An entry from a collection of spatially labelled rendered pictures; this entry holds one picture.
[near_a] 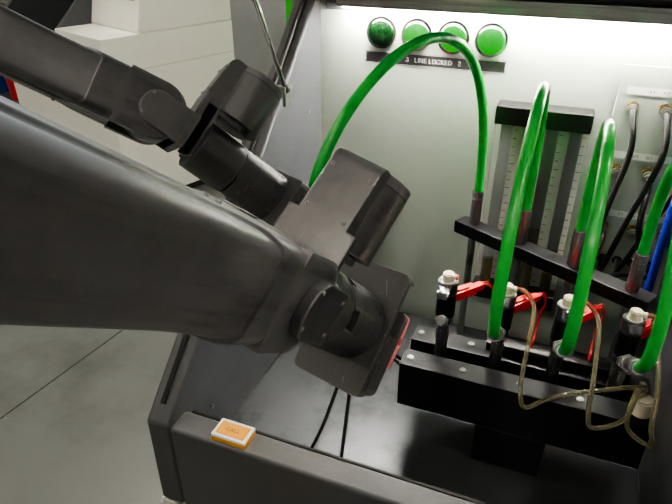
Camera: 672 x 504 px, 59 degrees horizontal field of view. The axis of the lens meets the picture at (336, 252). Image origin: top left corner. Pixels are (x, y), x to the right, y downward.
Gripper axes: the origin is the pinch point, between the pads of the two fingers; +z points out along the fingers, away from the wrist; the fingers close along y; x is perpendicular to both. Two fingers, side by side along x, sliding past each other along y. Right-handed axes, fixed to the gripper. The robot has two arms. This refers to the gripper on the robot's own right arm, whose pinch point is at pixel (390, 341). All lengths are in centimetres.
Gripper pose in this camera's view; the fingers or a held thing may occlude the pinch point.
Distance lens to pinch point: 56.0
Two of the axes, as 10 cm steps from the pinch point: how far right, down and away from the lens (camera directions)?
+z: 4.3, 3.1, 8.5
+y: 4.2, -9.0, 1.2
